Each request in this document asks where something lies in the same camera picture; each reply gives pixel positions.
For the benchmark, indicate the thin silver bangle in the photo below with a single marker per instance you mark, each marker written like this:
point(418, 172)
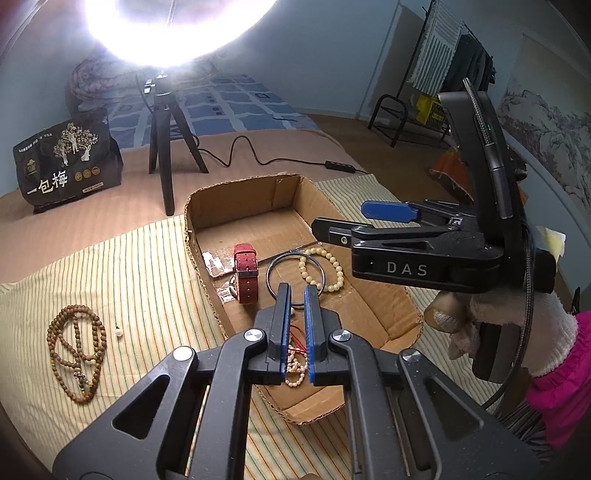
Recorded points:
point(267, 277)

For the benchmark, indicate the landscape wall poster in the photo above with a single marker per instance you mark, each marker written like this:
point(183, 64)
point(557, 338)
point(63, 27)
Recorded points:
point(554, 124)

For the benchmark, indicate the dark hanging clothes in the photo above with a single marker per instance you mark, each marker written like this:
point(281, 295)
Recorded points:
point(471, 60)

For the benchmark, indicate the rolled patterned quilt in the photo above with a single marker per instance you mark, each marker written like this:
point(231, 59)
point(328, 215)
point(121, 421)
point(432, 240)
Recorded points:
point(92, 83)

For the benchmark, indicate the small white pearl pendant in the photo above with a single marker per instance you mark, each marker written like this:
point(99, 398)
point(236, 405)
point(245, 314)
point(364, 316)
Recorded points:
point(119, 331)

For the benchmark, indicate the black clothes rack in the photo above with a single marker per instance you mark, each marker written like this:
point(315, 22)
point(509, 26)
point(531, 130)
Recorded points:
point(388, 117)

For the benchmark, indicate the black tripod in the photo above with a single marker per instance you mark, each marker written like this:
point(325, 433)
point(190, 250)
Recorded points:
point(164, 152)

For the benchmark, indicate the grey striped clothing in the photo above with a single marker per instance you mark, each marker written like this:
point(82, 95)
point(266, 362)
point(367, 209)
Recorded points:
point(526, 434)

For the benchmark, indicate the yellow striped cloth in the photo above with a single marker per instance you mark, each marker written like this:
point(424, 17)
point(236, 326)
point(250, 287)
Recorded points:
point(152, 286)

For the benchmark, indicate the black snack bag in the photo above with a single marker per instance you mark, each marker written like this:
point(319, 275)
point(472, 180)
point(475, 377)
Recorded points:
point(64, 175)

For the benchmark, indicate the yellow box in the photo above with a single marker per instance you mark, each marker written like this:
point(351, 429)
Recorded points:
point(429, 108)

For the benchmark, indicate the brown bed sheet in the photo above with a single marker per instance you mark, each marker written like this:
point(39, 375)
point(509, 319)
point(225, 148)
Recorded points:
point(115, 198)

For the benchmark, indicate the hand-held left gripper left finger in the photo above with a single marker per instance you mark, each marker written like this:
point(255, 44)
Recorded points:
point(286, 323)

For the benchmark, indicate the blue checked blanket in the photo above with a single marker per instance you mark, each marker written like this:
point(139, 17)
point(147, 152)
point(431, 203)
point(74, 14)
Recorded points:
point(240, 106)

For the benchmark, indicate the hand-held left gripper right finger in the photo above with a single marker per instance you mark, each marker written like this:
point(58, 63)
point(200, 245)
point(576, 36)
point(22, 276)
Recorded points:
point(310, 332)

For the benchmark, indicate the striped hanging towel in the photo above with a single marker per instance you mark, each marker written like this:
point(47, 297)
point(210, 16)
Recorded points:
point(438, 46)

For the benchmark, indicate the person's right hand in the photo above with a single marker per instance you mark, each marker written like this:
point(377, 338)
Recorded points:
point(498, 307)

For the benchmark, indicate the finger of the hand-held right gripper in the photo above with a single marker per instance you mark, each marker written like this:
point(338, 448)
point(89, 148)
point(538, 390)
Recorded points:
point(332, 230)
point(388, 210)

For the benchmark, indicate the cardboard box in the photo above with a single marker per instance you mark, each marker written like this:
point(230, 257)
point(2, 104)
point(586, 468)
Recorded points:
point(369, 318)

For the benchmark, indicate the person's right forearm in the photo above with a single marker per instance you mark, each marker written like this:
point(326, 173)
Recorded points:
point(563, 392)

